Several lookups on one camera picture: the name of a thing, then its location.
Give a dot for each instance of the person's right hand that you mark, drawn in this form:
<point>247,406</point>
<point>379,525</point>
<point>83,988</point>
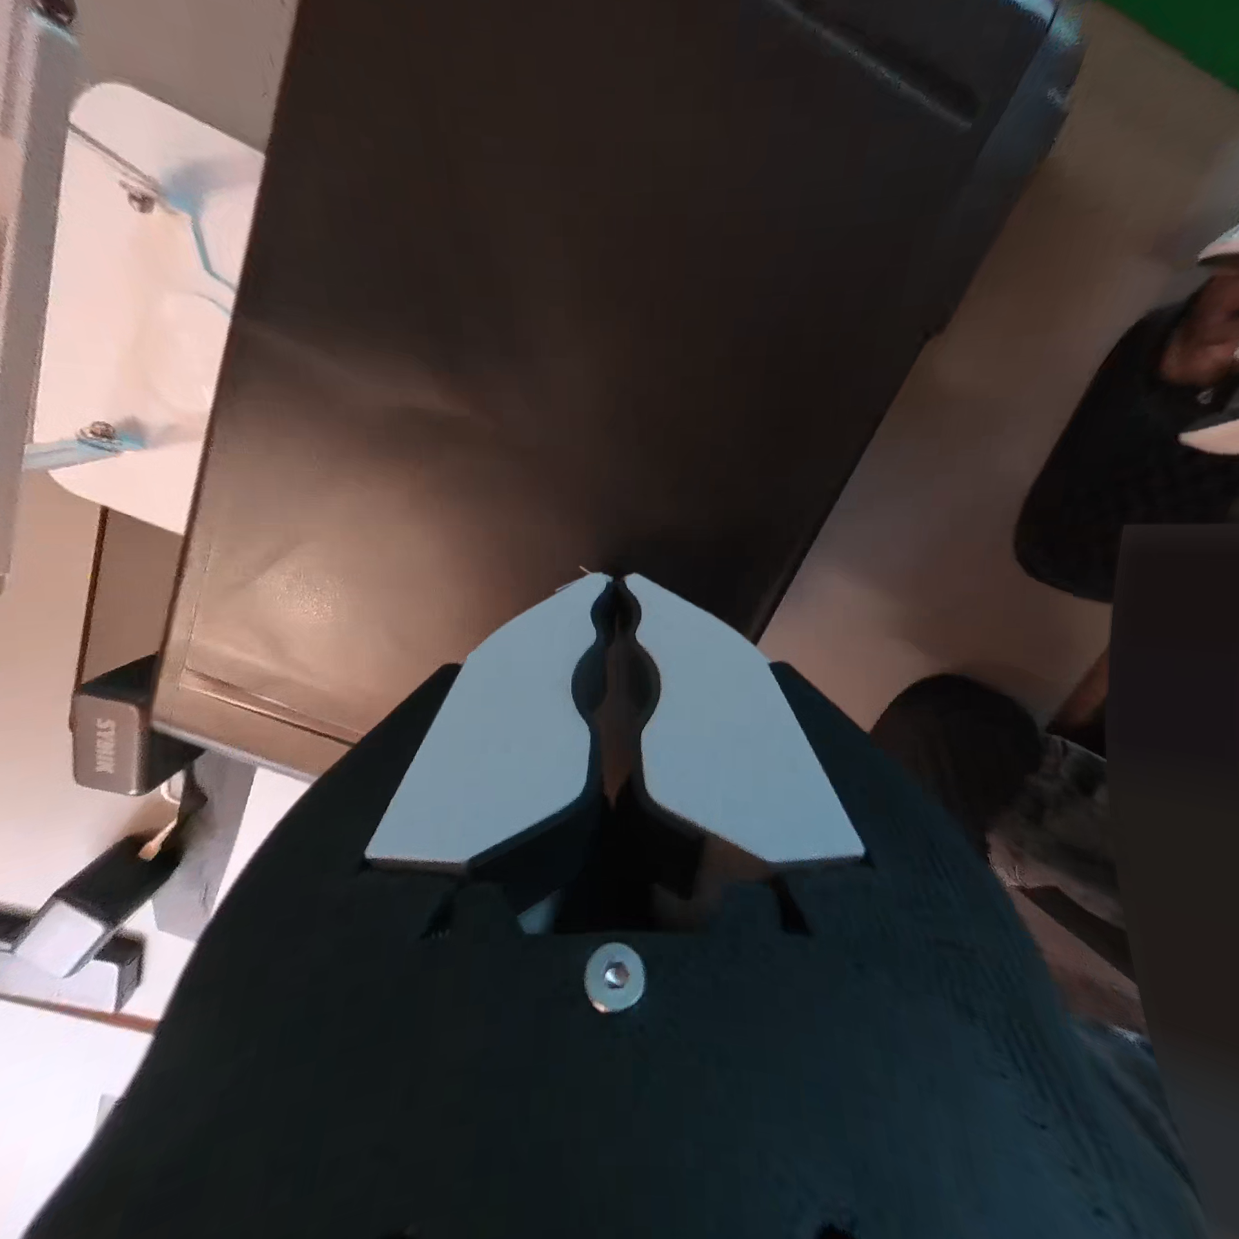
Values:
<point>1200,340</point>

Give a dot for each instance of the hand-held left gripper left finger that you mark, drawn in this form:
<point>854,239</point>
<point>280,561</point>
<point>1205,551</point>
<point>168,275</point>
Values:
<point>493,755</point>

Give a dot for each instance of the dark brown rounded object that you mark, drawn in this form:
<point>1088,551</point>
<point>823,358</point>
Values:
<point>960,745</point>

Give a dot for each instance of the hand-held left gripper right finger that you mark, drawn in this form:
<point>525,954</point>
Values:
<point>734,755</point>

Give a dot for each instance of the black drawer cabinet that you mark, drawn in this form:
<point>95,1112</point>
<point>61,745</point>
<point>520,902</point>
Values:
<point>581,290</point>

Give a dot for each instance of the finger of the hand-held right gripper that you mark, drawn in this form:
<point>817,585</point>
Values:
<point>1213,437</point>
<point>1222,248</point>

